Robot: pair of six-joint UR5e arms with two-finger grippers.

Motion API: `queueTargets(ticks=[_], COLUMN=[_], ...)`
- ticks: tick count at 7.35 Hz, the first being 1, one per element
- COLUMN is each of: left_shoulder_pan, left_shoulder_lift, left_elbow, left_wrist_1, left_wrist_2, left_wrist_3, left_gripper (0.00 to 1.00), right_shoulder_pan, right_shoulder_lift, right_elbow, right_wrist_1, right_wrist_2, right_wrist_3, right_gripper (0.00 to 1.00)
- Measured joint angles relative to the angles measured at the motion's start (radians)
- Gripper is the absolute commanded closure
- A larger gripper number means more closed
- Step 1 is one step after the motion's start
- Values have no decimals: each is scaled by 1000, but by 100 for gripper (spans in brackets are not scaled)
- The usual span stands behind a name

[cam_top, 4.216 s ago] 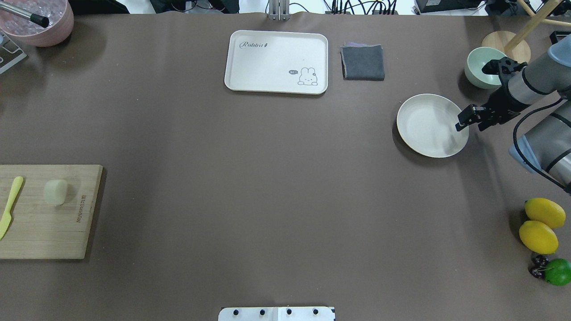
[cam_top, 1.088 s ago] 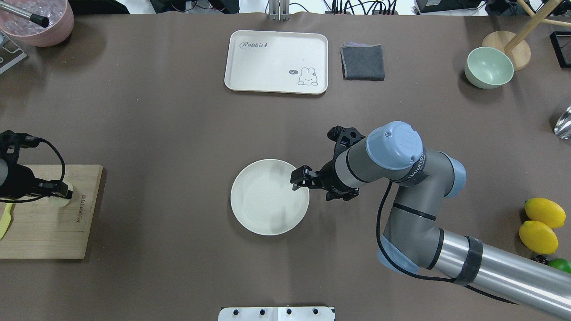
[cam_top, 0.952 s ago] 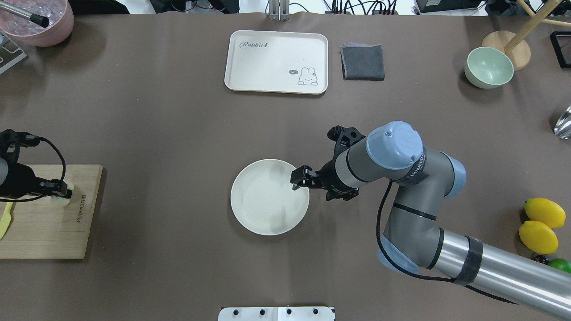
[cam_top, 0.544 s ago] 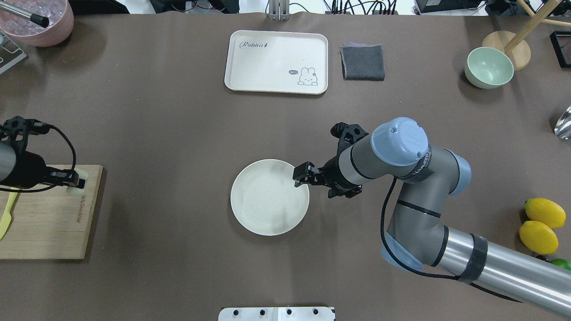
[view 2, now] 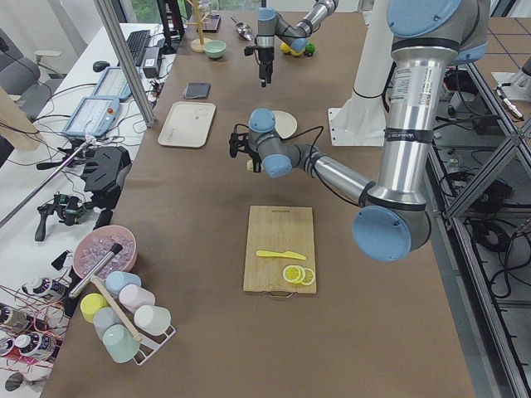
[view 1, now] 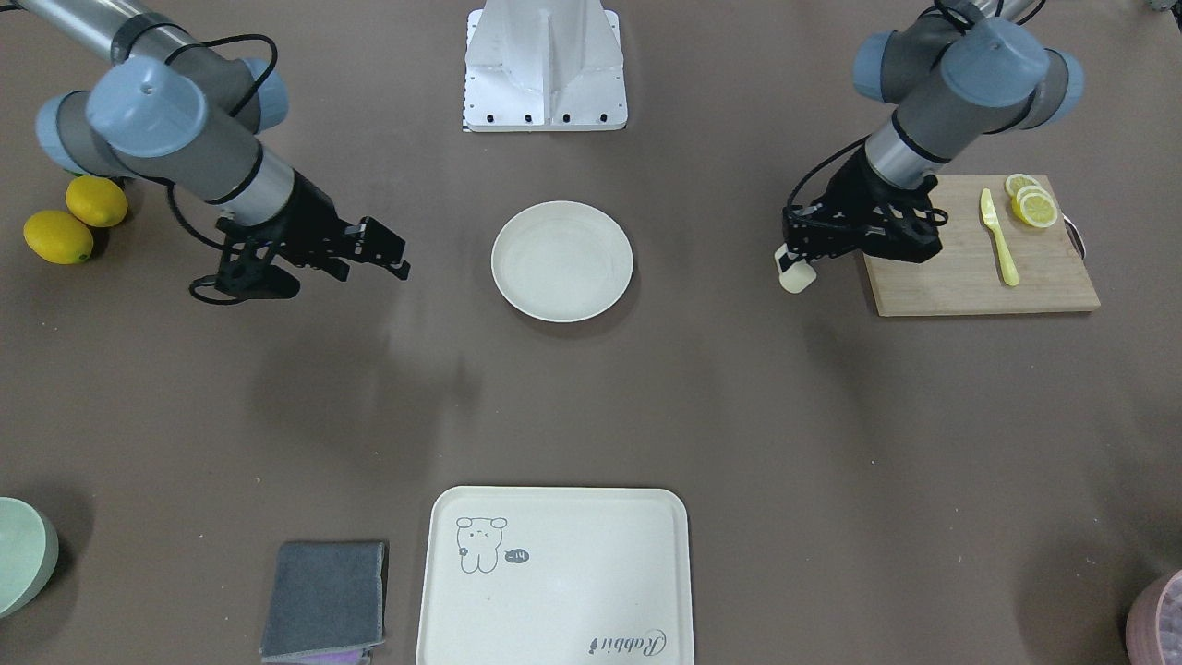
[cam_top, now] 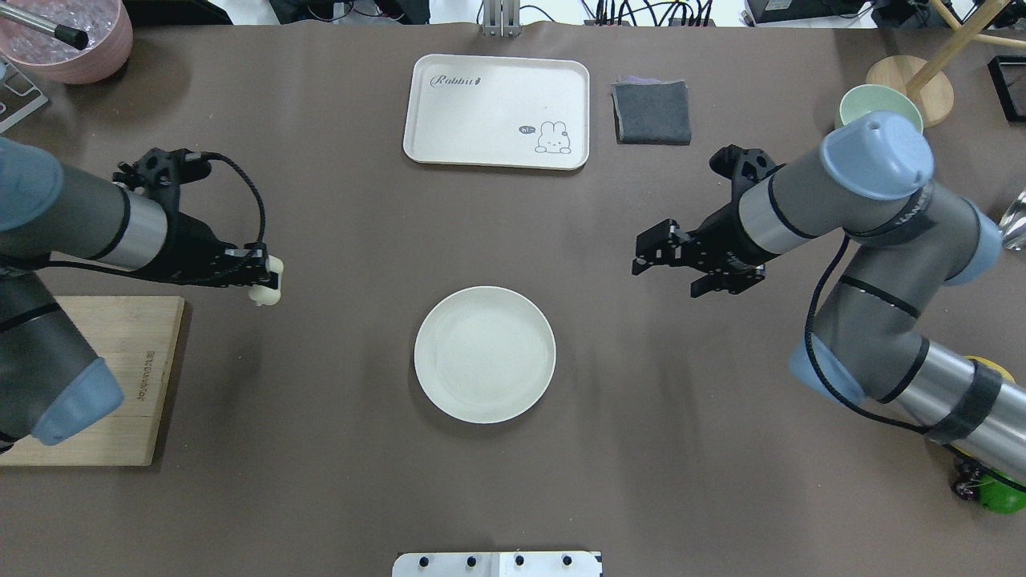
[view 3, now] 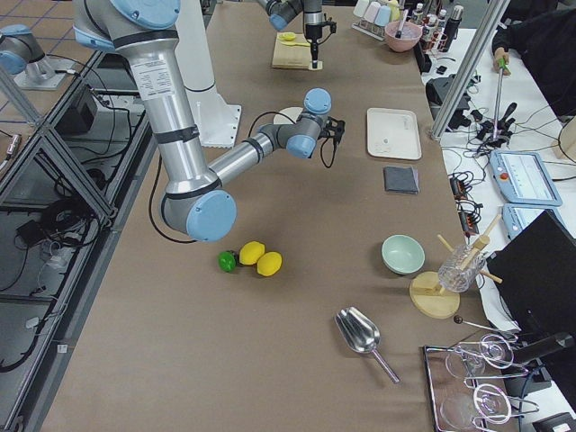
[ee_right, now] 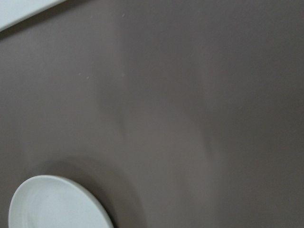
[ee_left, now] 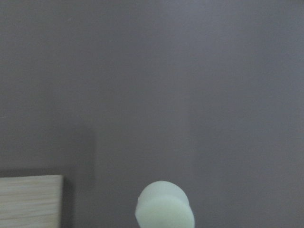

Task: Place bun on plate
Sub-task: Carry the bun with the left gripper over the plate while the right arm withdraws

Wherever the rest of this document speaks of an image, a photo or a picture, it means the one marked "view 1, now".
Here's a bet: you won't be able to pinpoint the bamboo cutting board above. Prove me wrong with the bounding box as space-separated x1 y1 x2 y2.
864 175 1099 319

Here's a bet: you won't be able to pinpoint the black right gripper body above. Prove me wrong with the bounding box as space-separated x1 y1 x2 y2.
189 175 366 306

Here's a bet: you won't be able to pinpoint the pale white bun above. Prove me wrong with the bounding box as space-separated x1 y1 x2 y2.
779 261 816 295

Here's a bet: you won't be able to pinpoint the grey folded cloth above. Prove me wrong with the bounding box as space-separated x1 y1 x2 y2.
260 540 387 664

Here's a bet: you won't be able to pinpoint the mint green bowl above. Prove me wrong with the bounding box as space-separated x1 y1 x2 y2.
1 497 59 618

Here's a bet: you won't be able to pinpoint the pink bowl with ice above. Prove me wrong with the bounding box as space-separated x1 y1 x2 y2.
1126 571 1181 664

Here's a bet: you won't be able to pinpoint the lemon slices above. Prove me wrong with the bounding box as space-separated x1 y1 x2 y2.
1004 172 1061 228

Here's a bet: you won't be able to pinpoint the cream round plate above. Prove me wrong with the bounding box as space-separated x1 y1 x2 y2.
491 200 636 322

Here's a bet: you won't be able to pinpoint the yellow plastic knife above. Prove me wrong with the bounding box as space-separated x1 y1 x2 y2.
979 188 1020 287

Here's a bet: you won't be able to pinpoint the yellow lemon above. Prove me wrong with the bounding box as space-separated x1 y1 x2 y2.
22 210 95 265
65 175 129 228

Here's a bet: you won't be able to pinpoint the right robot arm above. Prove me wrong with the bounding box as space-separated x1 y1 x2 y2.
4 1 411 306

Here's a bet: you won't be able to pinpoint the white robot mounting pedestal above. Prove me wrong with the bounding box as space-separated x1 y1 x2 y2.
462 1 629 132

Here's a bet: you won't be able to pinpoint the cream rabbit tray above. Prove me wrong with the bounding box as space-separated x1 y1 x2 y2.
416 487 695 664

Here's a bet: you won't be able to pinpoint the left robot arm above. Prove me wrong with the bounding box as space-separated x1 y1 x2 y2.
774 1 1085 292

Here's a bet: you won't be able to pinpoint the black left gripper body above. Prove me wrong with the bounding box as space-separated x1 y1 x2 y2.
782 148 948 269

